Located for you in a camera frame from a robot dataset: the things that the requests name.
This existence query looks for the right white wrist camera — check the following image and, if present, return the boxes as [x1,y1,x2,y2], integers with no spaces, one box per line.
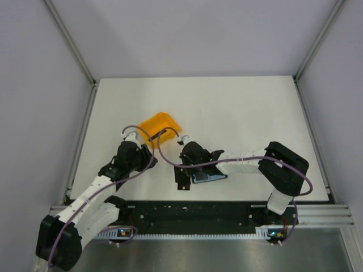
[177,135,194,146]

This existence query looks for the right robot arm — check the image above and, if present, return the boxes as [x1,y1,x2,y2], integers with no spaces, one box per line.
[178,139,310,224]

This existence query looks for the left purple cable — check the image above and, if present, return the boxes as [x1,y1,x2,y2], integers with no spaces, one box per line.
[47,125,158,269]

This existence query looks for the black credit card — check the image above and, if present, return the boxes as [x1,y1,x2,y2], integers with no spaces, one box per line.
[193,172,210,184]

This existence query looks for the grey cable duct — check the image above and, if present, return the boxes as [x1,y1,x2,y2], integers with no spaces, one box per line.
[96,228,287,240]

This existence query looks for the yellow plastic bin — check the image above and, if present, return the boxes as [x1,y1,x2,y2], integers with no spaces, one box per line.
[138,112,182,148]

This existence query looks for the purple cable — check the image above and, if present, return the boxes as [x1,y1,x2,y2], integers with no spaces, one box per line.
[47,125,158,269]
[157,127,314,246]

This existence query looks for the left aluminium frame post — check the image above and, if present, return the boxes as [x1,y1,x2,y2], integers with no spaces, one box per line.
[42,0,96,86]

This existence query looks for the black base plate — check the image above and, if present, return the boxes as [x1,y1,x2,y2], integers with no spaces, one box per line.
[116,201,296,235]

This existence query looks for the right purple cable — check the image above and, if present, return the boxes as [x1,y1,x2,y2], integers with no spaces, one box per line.
[157,127,314,246]

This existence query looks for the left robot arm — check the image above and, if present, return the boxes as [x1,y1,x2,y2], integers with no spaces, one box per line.
[35,141,158,271]

